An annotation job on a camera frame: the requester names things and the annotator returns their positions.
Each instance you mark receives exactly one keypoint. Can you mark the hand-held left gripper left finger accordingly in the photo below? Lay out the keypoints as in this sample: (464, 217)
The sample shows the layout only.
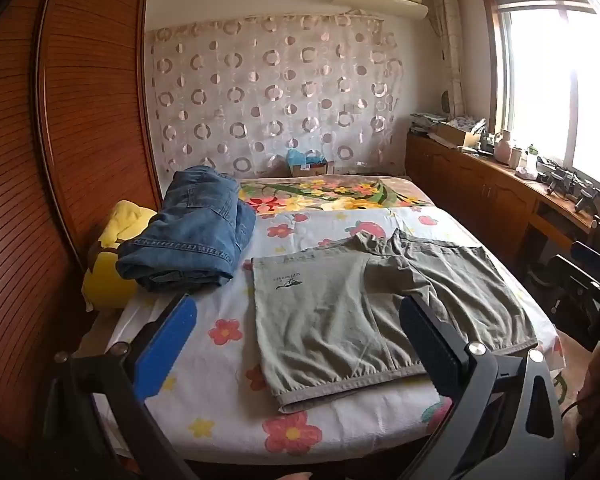
(166, 345)

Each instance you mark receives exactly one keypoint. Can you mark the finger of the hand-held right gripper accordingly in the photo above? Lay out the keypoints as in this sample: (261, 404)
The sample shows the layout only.
(572, 275)
(587, 252)

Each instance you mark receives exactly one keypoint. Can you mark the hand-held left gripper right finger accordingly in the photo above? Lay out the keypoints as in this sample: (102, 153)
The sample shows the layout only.
(432, 342)

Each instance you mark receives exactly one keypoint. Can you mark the person's left hand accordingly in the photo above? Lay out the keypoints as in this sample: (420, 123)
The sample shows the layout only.
(295, 476)

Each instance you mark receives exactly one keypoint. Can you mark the bed with floral sheet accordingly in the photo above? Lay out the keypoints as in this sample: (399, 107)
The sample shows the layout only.
(205, 385)

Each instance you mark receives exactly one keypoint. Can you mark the white bottle with green cap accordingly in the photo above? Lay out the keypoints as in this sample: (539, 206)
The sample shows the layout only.
(531, 160)

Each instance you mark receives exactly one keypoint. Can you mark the folded blue jeans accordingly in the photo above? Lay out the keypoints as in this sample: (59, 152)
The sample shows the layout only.
(195, 220)

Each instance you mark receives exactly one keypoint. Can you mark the pink jar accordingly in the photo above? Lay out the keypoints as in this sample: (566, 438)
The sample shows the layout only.
(503, 147)

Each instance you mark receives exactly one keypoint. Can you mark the wooden cabinet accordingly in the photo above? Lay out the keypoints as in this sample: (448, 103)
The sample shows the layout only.
(470, 185)

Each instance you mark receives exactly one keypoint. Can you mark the yellow plush toy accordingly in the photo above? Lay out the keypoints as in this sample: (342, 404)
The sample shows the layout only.
(125, 215)

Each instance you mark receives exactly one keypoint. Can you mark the window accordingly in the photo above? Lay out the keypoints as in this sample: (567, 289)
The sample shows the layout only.
(540, 85)

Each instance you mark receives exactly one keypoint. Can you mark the open cardboard box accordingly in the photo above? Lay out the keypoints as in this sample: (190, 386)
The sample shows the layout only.
(452, 135)

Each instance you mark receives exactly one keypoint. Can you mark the floral blanket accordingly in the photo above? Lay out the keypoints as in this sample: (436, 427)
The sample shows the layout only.
(330, 192)

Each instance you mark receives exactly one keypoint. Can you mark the pile of patterned cloth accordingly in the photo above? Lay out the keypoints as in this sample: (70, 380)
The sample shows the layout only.
(430, 120)

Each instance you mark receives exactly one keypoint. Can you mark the small cardboard box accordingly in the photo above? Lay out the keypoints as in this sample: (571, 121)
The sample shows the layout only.
(312, 170)

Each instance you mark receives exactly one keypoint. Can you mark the blue cloth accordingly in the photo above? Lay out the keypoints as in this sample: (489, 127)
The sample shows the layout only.
(300, 156)

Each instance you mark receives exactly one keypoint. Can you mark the patterned window curtain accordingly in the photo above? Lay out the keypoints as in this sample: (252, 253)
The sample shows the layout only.
(450, 50)

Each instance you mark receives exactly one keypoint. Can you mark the wooden louvered wardrobe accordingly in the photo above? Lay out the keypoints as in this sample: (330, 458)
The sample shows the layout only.
(80, 110)

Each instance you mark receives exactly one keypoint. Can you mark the circle-patterned sheer cloth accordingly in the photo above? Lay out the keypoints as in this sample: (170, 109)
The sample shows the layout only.
(280, 95)

